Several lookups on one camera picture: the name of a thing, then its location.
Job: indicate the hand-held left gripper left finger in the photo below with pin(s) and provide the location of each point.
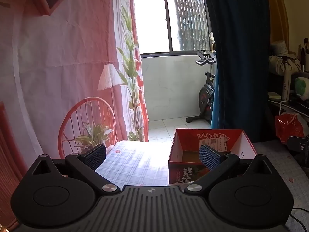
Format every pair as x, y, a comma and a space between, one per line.
94, 156

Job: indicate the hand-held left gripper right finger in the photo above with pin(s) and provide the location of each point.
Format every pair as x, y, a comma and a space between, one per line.
208, 157

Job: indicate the red cardboard box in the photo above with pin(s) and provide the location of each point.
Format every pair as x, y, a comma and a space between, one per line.
179, 174

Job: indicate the red plastic bag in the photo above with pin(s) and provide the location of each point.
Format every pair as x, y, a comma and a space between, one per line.
288, 125

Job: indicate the yellow-green flat box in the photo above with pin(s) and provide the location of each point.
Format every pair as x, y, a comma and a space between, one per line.
274, 95

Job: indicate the white spray bottle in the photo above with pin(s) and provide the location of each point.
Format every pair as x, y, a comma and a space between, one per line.
287, 87

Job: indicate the green white plush toy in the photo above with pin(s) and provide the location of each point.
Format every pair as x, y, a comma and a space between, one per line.
300, 84

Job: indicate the black exercise bike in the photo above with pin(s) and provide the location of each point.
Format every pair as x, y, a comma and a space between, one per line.
206, 94

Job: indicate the beige cloth bag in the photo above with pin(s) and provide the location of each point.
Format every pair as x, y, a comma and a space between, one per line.
282, 64

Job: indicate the bunch of makeup brushes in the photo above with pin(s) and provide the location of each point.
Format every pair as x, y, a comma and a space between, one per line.
303, 53

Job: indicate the rolled printed paper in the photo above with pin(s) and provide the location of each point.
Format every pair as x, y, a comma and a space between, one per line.
278, 48

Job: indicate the dark blue curtain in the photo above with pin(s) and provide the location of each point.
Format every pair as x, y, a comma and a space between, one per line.
241, 53

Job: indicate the white round lamp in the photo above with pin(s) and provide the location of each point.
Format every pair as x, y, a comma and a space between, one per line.
211, 37

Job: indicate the pink printed curtain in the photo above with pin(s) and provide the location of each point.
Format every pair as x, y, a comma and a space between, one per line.
60, 41

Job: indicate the yellow curtain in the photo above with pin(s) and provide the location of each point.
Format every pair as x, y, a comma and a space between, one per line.
277, 9

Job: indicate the window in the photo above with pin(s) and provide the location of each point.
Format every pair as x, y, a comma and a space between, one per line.
149, 21

